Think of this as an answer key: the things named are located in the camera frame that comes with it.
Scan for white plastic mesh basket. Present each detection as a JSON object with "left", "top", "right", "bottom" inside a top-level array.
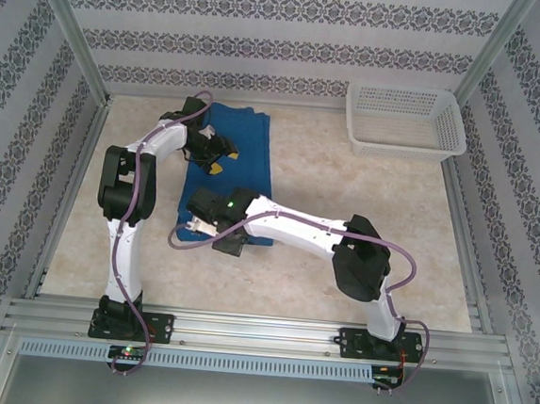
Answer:
[{"left": 340, "top": 79, "right": 474, "bottom": 167}]

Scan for aluminium side rail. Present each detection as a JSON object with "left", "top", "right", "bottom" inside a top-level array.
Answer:
[
  {"left": 428, "top": 155, "right": 509, "bottom": 336},
  {"left": 25, "top": 91, "right": 115, "bottom": 306}
]

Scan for aluminium frame post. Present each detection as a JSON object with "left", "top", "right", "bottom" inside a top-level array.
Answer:
[
  {"left": 16, "top": 0, "right": 122, "bottom": 105},
  {"left": 452, "top": 0, "right": 537, "bottom": 113}
]

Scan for aluminium mounting rail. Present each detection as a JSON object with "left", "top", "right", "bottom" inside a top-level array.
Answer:
[{"left": 1, "top": 292, "right": 517, "bottom": 377}]

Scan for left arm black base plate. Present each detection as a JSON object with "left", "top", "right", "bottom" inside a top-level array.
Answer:
[{"left": 89, "top": 306, "right": 178, "bottom": 347}]

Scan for blue long pants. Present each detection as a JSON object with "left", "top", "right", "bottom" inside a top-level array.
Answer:
[{"left": 173, "top": 98, "right": 287, "bottom": 251}]

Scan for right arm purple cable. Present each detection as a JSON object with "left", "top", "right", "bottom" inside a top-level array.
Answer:
[{"left": 155, "top": 201, "right": 441, "bottom": 402}]

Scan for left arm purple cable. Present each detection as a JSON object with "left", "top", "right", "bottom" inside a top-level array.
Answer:
[{"left": 98, "top": 82, "right": 215, "bottom": 383}]

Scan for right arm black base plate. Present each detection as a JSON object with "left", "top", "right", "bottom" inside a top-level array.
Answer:
[{"left": 336, "top": 325, "right": 424, "bottom": 366}]

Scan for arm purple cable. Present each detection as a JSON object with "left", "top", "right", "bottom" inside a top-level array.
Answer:
[
  {"left": 155, "top": 201, "right": 441, "bottom": 402},
  {"left": 98, "top": 82, "right": 215, "bottom": 383}
]

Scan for slotted grey cable duct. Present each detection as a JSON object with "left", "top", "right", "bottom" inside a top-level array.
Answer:
[{"left": 17, "top": 333, "right": 376, "bottom": 388}]

